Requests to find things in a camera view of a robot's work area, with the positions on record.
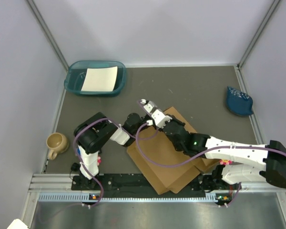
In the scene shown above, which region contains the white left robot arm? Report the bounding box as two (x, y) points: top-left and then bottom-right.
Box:
(72, 99), (157, 189)

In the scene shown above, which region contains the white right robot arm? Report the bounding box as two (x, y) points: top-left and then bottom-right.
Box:
(143, 105), (286, 189)

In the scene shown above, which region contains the orange flower toy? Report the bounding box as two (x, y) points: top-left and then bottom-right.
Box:
(220, 160), (232, 165)

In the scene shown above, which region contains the white paper sheet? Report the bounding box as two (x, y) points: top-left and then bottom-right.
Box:
(81, 66), (118, 92)

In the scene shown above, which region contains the pink flower toy left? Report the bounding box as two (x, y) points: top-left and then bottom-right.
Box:
(97, 156), (101, 165)

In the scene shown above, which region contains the blue leaf-shaped dish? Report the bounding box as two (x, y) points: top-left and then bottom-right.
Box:
(225, 86), (254, 116)

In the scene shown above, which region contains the teal plastic tub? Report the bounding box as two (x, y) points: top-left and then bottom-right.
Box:
(64, 60), (127, 97)

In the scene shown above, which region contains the beige ceramic mug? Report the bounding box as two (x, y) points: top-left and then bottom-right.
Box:
(46, 132), (69, 160)

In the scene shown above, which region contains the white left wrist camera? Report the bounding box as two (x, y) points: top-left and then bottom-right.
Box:
(139, 99), (158, 115)

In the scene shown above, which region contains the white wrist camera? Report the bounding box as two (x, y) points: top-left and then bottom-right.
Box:
(149, 109), (172, 128)
(139, 99), (158, 115)

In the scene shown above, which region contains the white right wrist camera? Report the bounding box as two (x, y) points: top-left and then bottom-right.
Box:
(149, 109), (172, 128)

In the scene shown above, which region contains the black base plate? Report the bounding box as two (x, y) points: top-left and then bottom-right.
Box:
(71, 173), (220, 198)

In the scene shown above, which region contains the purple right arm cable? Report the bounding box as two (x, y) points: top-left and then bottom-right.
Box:
(135, 121), (286, 208)

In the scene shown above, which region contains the grey slotted cable duct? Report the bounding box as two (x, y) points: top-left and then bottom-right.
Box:
(38, 193), (231, 203)

